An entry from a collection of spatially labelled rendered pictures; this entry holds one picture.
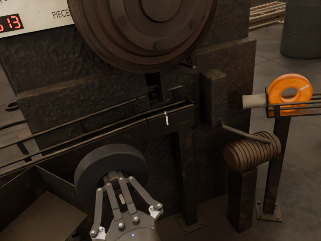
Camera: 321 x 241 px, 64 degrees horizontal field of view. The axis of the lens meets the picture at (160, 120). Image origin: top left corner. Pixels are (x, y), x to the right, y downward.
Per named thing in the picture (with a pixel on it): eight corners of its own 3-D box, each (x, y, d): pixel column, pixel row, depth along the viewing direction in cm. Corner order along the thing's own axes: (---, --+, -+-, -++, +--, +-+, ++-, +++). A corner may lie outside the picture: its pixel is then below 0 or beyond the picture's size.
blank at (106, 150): (61, 161, 49) (62, 172, 47) (136, 131, 52) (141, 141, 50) (89, 208, 59) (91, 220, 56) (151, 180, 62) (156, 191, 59)
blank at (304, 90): (280, 115, 107) (281, 119, 104) (259, 87, 103) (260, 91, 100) (318, 95, 99) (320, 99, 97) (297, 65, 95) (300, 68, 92)
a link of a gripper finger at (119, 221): (130, 238, 43) (122, 242, 42) (113, 191, 52) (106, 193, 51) (126, 225, 41) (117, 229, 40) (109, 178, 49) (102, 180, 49)
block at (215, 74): (199, 120, 118) (197, 71, 105) (215, 115, 120) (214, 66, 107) (212, 131, 109) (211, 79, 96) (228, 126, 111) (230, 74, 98)
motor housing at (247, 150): (220, 218, 137) (221, 138, 108) (254, 203, 142) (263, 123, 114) (234, 239, 126) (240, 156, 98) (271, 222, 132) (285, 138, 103)
